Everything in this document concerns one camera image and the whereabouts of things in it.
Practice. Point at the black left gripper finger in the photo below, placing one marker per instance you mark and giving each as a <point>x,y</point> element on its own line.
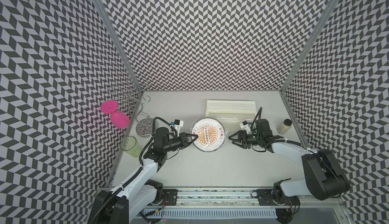
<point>191,137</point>
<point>187,143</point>

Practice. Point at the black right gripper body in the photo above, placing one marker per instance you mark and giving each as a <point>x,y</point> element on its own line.
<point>252,139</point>

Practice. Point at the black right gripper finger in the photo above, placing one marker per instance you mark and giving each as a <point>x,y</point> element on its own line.
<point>240,144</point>
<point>236,137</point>

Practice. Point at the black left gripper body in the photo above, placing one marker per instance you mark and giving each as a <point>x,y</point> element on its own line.
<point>174,143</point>

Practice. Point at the white plate orange sunburst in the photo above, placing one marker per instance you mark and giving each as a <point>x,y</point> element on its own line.
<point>208,134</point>

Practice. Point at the clear plastic wrap sheet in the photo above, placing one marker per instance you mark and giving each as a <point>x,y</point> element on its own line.
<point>209,134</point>

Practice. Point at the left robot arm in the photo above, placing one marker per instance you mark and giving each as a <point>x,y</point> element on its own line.
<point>124,202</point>

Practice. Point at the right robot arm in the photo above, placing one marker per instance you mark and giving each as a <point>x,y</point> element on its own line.
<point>323,177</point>

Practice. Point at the glass spice jar black lid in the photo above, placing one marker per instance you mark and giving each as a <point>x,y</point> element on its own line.
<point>284,126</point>

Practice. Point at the green plastic cup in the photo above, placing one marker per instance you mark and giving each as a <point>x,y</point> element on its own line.
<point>130,146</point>

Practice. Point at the pink plastic wine glass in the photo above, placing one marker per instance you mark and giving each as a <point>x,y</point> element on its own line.
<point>118,118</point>

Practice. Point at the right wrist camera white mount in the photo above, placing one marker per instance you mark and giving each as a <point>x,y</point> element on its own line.
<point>246,126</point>

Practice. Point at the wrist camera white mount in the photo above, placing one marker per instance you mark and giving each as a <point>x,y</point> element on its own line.
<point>177,124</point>
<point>246,126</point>

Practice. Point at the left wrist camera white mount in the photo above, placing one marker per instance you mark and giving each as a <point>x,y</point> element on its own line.
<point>177,124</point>

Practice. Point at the chrome wire glass rack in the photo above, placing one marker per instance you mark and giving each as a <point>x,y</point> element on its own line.
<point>133,101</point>

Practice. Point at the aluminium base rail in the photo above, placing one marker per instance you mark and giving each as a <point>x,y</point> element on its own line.
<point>219,198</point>

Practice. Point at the aluminium corner post right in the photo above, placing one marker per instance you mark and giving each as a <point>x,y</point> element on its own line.
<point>324,18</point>

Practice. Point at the aluminium corner post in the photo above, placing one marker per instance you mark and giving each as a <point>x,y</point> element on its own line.
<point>115,39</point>
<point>324,18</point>

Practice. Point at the aluminium corner post left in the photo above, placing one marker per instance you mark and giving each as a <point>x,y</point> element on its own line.
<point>115,39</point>

